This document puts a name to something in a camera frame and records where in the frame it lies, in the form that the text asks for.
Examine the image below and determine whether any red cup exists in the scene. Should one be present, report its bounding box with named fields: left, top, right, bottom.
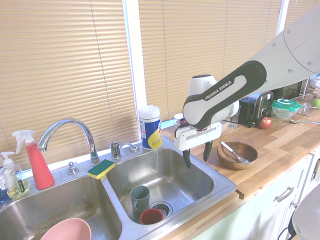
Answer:
left=139, top=208, right=165, bottom=226

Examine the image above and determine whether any chrome gooseneck faucet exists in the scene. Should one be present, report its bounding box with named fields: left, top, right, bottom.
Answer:
left=36, top=118, right=101, bottom=167

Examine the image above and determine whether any chrome side sprayer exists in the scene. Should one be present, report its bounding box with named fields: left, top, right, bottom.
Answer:
left=121, top=142, right=140, bottom=154

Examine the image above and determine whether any red spray bottle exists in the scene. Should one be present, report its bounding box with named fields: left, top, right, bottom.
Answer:
left=11, top=129, right=56, bottom=190

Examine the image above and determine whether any pink bowl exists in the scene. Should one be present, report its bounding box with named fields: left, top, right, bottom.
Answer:
left=39, top=217, right=93, bottom=240

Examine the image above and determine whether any grey-green mug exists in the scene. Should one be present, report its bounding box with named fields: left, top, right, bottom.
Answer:
left=129, top=185, right=151, bottom=221

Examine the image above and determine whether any chrome sink knob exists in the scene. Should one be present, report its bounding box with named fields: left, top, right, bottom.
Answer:
left=66, top=161, right=80, bottom=175

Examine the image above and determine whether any yellow and green sponge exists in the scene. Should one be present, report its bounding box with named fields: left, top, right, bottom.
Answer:
left=87, top=159, right=116, bottom=181

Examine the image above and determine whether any chrome faucet lever handle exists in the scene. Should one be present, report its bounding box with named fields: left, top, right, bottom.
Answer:
left=109, top=140, right=123, bottom=160

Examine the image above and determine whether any brown wooden bowl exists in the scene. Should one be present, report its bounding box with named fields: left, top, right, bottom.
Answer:
left=216, top=141, right=259, bottom=171

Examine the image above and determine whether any clear drinking glass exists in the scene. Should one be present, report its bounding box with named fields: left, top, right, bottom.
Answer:
left=227, top=104, right=241, bottom=128

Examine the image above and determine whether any metal cabinet pull handle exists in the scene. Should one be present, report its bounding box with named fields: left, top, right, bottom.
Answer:
left=274, top=186, right=295, bottom=203

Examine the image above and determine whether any glass container with green lid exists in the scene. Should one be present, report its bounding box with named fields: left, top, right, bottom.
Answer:
left=271, top=98, right=302, bottom=119

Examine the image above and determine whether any metal drain strainer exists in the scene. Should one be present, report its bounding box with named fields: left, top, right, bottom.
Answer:
left=149, top=201, right=173, bottom=216

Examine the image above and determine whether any long metal spoon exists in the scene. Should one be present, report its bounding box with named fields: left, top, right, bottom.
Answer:
left=289, top=118, right=320, bottom=125

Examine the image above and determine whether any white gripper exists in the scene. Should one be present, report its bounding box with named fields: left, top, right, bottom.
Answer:
left=173, top=122, right=223, bottom=170

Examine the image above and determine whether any red apple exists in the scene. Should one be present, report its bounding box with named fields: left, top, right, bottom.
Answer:
left=258, top=116, right=273, bottom=130

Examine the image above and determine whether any black toaster oven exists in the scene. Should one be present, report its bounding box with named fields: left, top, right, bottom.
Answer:
left=273, top=77, right=311, bottom=101

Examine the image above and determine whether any clear soap pump bottle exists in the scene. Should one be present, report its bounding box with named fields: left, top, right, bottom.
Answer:
left=0, top=151, right=31, bottom=200

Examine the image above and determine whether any black and silver toaster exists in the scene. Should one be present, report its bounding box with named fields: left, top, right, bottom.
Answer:
left=237, top=90, right=275, bottom=126

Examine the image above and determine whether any Lysol wipes canister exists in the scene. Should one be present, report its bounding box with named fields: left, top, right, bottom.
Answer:
left=138, top=105, right=163, bottom=151

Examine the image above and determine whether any stainless steel double sink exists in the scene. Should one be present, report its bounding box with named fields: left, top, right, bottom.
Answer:
left=0, top=134, right=237, bottom=240

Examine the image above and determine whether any white base cabinet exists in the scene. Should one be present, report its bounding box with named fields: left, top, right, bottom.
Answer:
left=172, top=149, right=320, bottom=240

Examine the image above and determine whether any tan window blind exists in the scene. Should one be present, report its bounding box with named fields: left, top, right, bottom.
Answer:
left=0, top=0, right=140, bottom=173
left=138, top=0, right=283, bottom=123
left=284, top=0, right=320, bottom=26

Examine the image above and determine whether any blue liquid bottle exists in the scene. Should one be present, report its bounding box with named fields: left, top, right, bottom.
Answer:
left=0, top=166, right=11, bottom=205

